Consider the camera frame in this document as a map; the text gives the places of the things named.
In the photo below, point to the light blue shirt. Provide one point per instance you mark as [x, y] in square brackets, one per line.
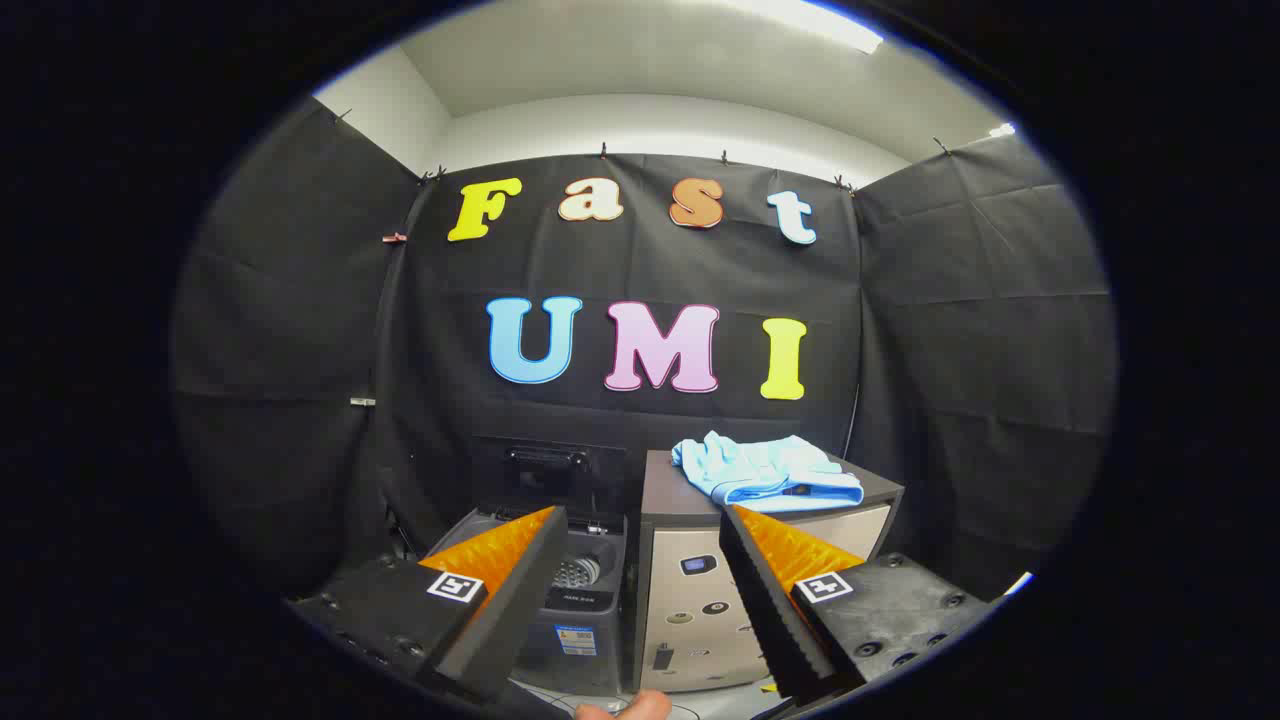
[760, 470]

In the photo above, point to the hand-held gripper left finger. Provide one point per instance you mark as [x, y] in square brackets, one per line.
[520, 600]

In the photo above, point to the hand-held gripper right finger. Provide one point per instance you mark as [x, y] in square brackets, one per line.
[765, 600]

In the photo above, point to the grey washing machine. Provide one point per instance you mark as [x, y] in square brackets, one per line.
[600, 612]

